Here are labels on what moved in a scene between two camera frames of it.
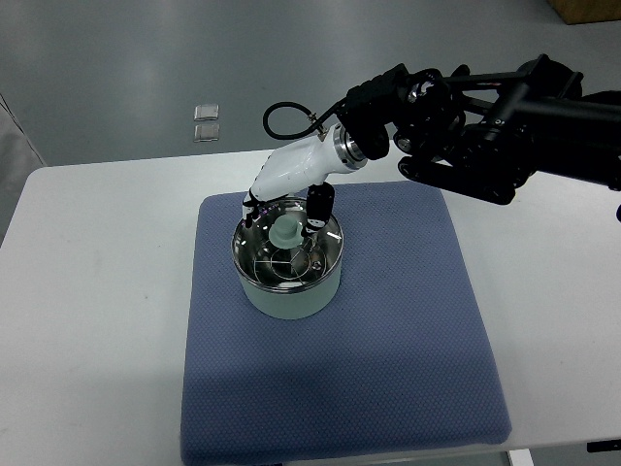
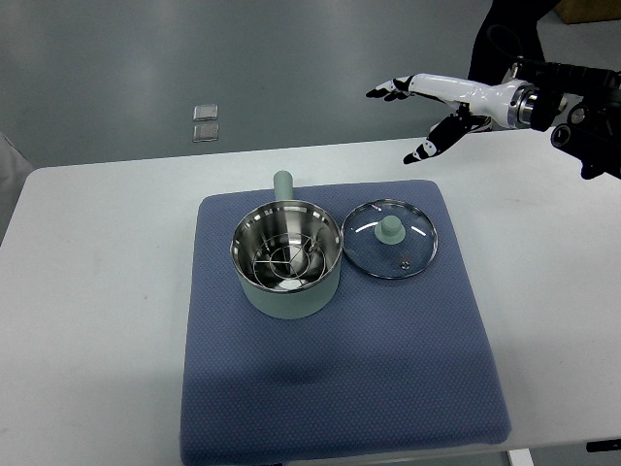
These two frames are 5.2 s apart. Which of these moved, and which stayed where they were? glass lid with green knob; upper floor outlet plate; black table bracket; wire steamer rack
Moved: glass lid with green knob
Stayed: upper floor outlet plate; wire steamer rack; black table bracket
